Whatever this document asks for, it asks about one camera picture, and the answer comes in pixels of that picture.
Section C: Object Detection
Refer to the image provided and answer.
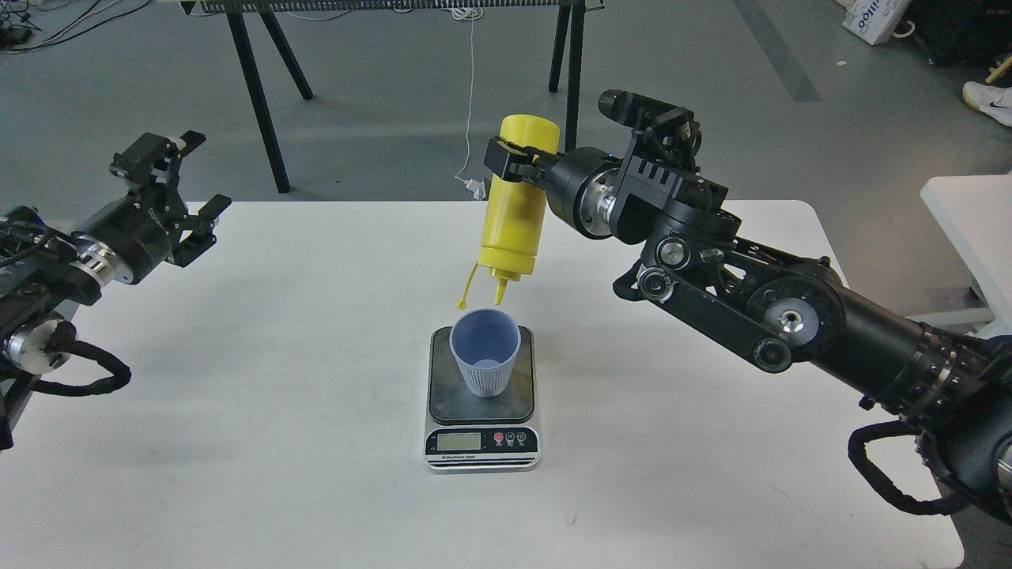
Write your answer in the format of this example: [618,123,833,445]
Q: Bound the blue plastic cup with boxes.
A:
[448,309,522,398]

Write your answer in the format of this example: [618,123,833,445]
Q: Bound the white side table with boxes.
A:
[913,173,1011,337]

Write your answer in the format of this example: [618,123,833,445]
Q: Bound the yellow squeeze bottle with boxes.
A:
[458,115,561,310]

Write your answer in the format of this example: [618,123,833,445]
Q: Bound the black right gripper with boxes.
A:
[484,137,621,240]

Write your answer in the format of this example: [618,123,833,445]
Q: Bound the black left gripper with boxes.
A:
[71,130,232,285]

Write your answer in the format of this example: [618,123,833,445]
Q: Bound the black trestle table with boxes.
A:
[181,1,592,194]

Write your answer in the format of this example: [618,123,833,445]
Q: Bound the black floor cables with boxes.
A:
[0,0,151,58]

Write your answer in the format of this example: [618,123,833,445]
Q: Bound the white printed bag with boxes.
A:
[841,0,912,44]

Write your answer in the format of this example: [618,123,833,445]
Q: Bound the digital kitchen scale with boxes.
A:
[423,326,542,474]

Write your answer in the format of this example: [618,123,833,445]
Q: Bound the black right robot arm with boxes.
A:
[485,89,1011,523]

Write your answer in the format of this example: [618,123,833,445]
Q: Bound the white hanging cable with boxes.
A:
[452,8,477,184]

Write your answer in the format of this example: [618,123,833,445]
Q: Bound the white sneaker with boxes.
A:
[961,81,1011,127]

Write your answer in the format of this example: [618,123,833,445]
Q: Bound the white power adapter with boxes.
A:
[465,178,491,202]

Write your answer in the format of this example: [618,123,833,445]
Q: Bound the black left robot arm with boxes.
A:
[1,130,232,450]

